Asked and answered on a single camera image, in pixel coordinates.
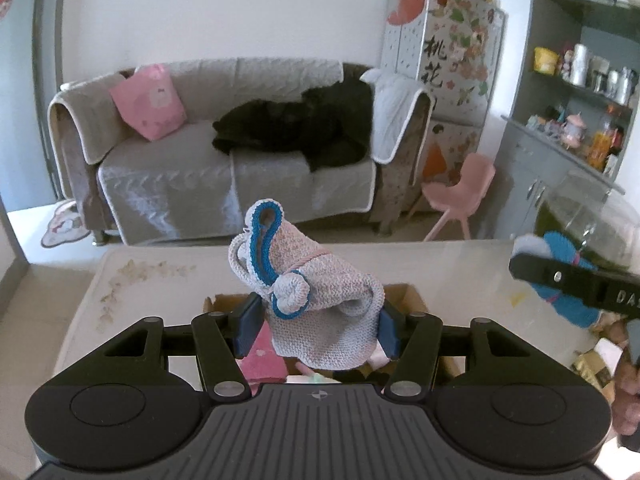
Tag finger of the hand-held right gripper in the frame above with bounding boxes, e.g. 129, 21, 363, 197
509, 252, 609, 309

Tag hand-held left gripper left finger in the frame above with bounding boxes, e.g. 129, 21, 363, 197
97, 291, 264, 403

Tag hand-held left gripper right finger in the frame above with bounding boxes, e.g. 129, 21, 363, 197
377, 302, 544, 403

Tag blue sock bundle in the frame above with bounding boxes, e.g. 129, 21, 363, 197
512, 231, 601, 329

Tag brown cardboard box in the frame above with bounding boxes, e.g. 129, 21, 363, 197
202, 284, 467, 386

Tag light blue knitted sock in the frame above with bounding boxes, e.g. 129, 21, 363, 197
228, 199, 385, 372

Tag white desktop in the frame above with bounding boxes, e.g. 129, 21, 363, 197
52, 240, 640, 411

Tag person's right hand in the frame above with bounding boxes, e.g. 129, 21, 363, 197
614, 355, 640, 437

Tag pink knitted sock bundle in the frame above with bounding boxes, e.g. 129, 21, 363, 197
237, 330, 292, 382

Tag glass fish bowl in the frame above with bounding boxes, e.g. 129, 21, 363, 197
532, 170, 640, 272

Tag gold box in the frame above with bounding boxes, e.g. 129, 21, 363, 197
572, 337, 622, 402

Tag grey shelf cabinet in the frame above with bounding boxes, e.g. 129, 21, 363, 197
492, 0, 640, 242

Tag pink plastic chair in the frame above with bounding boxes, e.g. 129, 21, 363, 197
405, 152, 497, 242

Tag orange bottle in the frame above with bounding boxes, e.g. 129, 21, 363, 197
587, 120, 616, 171

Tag pink teapot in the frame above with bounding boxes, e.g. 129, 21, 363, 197
562, 114, 587, 150

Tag grey sofa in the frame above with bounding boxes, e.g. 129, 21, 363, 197
47, 57, 433, 247

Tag black clothes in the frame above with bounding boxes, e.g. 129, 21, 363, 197
211, 80, 373, 173

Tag pink white floor mat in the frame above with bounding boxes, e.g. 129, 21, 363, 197
40, 199, 97, 249

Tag metal cup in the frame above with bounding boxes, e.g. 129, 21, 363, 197
570, 44, 592, 86

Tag yellow bowl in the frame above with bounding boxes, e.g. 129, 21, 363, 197
534, 47, 558, 75

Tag white quilted cover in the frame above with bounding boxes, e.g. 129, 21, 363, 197
360, 67, 431, 165

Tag pink cushion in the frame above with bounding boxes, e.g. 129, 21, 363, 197
109, 63, 188, 142

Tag flower decorated refrigerator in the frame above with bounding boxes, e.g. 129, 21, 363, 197
381, 0, 507, 182

